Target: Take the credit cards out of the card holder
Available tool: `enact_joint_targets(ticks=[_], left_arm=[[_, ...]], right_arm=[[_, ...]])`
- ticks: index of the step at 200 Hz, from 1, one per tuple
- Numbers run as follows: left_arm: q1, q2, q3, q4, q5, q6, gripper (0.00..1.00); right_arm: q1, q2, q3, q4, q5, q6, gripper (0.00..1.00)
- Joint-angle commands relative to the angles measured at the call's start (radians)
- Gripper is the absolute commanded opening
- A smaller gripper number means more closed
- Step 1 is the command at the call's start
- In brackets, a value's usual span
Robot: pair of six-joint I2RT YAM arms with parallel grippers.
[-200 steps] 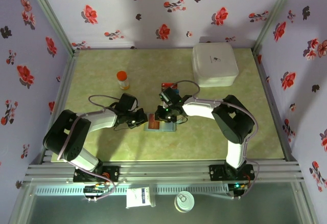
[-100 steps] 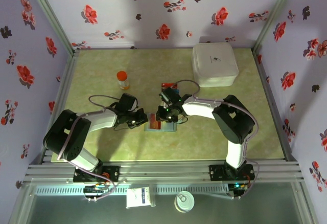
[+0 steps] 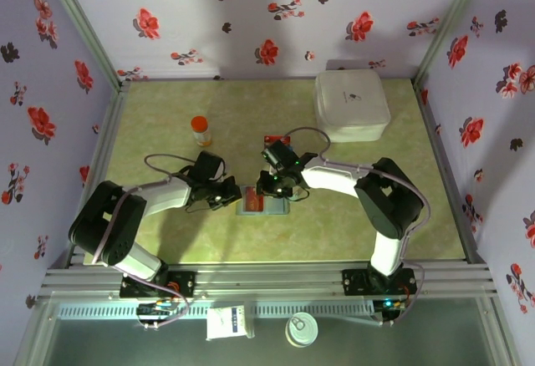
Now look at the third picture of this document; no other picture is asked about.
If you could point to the red credit card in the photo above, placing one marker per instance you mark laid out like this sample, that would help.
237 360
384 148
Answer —
273 138
253 202

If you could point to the clear plastic card case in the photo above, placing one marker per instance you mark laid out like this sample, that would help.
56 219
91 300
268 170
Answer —
276 208

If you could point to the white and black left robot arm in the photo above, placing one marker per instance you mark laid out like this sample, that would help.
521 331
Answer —
167 196

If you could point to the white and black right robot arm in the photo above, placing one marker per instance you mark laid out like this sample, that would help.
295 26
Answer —
330 178

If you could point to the orange pill bottle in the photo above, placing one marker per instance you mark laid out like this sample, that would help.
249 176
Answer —
201 130

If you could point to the white zip storage case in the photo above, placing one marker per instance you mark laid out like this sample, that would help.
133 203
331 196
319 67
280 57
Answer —
351 103

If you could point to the white paper packet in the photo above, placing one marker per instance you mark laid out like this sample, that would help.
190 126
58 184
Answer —
225 322

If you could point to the silver tin can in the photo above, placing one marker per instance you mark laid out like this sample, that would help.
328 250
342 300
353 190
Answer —
302 329

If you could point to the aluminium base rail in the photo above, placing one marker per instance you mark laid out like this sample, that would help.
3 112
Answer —
267 278

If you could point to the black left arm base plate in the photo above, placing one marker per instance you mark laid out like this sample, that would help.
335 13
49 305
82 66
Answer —
184 282

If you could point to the aluminium side rail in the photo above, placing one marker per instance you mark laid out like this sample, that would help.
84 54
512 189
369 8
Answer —
434 132
110 119

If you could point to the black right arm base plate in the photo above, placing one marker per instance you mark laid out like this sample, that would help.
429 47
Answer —
355 282

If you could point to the aluminium corner post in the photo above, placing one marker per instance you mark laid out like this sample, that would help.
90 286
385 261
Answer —
451 11
79 19

